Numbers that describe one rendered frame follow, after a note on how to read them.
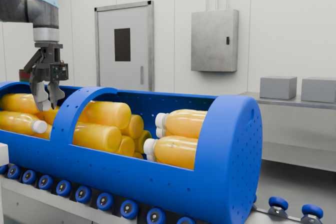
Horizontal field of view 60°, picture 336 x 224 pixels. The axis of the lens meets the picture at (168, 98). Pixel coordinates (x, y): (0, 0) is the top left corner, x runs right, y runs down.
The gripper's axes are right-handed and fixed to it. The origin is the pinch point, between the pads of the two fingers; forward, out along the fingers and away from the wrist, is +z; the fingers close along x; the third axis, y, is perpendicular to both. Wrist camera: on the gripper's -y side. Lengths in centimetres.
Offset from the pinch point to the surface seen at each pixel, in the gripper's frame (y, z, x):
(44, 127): 3.4, 6.0, -3.6
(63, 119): 21.7, 0.3, -11.3
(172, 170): 54, 7, -13
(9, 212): -2.8, 31.4, -12.5
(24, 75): -63, -7, 35
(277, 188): 34, 114, 242
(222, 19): -54, -69, 310
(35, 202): 7.5, 26.3, -10.8
